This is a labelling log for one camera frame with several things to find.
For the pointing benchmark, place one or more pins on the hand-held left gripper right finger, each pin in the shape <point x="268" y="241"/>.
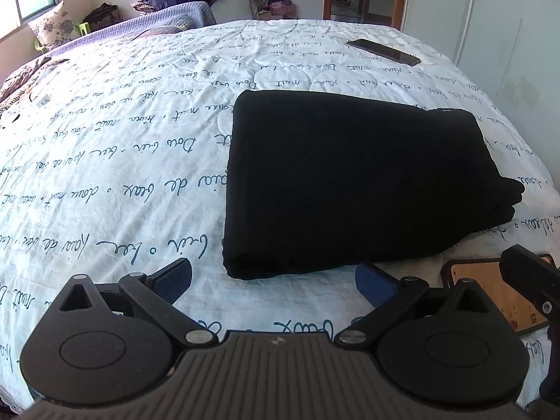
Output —
<point x="372" y="282"/>

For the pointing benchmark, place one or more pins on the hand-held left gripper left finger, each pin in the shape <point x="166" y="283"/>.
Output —
<point x="175" y="278"/>

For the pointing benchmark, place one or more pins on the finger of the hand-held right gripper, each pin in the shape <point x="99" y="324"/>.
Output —
<point x="533" y="278"/>

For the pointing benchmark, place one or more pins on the black pants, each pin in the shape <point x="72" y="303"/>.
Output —
<point x="350" y="175"/>

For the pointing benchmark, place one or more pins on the smartphone with lit screen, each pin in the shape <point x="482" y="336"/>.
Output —
<point x="509" y="308"/>

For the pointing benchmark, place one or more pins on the white script-printed bed quilt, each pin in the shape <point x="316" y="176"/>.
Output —
<point x="131" y="162"/>

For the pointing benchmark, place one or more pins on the dark smartphone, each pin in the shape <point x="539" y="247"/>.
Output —
<point x="385" y="52"/>

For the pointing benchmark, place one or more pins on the patterned cloth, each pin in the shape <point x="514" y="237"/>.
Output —
<point x="26" y="74"/>

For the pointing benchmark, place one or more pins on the lavender knitted blanket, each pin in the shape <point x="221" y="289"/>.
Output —
<point x="175" y="15"/>

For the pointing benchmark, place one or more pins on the green plastic chair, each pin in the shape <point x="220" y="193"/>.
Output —
<point x="83" y="28"/>

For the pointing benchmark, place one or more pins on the dark duffel bag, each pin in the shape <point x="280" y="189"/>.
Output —
<point x="103" y="17"/>

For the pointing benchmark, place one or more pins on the white wardrobe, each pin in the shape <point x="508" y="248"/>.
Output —
<point x="481" y="8"/>

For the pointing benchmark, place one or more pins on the grey pillow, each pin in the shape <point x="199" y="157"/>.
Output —
<point x="232" y="8"/>

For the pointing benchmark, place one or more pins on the floral pillow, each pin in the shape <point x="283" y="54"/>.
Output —
<point x="54" y="26"/>

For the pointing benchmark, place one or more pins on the purple bag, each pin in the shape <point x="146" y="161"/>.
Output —
<point x="280" y="8"/>

